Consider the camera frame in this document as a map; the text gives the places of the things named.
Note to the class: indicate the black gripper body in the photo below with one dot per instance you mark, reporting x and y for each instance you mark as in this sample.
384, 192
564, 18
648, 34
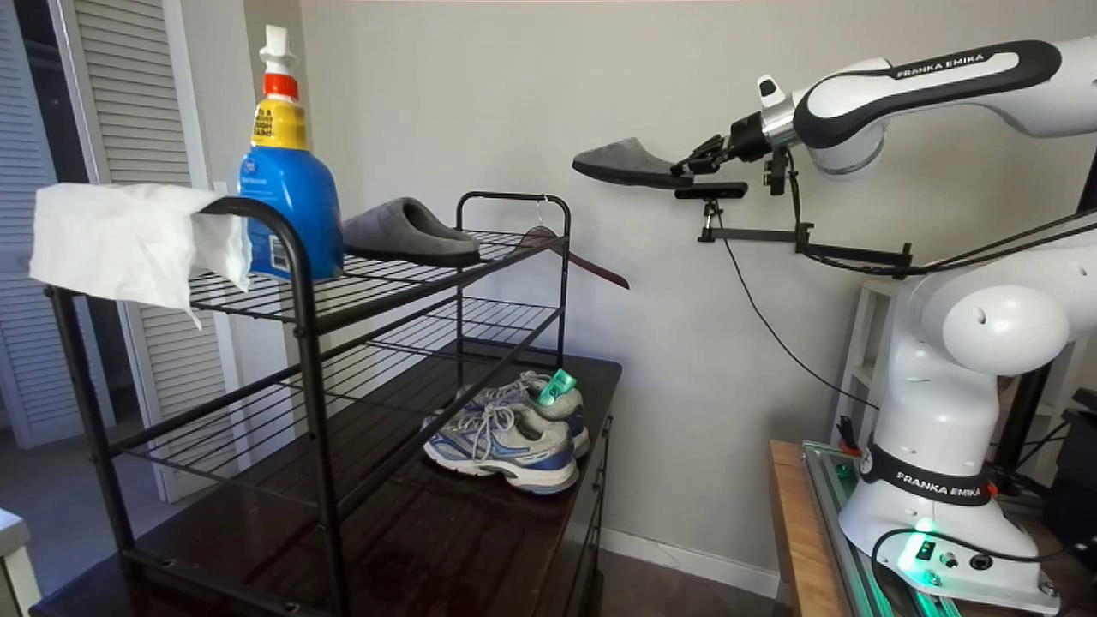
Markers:
751, 138

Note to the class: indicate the grey bed slipper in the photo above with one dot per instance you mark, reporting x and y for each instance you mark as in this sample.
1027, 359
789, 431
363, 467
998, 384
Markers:
629, 167
404, 233

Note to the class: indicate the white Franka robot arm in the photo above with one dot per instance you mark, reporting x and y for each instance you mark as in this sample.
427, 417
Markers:
947, 377

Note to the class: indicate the black metal shoe rack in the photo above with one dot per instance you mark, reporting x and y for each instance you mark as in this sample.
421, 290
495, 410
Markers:
303, 344

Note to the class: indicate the green clip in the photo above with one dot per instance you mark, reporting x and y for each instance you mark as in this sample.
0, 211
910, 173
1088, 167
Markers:
557, 387

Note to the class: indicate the grey blue sneaker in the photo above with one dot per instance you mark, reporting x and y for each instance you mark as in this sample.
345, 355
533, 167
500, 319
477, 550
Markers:
567, 423
500, 451

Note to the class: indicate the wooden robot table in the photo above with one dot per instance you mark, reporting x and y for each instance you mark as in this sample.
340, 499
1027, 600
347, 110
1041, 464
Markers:
801, 535

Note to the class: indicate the black vertical pole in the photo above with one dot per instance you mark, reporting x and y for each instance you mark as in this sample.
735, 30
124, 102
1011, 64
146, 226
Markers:
1021, 414

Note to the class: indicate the blue spray bottle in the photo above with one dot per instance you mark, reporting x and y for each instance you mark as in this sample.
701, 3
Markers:
291, 192

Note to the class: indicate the black equipment box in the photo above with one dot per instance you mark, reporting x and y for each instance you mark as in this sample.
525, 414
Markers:
1074, 492

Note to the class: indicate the white louvered closet door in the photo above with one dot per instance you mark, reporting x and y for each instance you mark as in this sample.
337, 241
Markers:
124, 90
21, 287

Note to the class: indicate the white folded cloth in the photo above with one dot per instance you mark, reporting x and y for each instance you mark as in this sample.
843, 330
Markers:
124, 233

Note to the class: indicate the white furniture corner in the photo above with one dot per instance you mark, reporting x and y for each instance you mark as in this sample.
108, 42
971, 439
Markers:
13, 568

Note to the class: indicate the black stereo camera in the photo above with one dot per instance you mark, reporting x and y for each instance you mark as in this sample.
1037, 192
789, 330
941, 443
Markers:
712, 190

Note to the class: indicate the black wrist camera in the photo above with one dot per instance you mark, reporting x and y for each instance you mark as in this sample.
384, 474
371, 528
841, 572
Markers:
778, 173

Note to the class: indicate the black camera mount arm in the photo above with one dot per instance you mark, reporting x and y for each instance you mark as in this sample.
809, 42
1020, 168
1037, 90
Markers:
843, 250

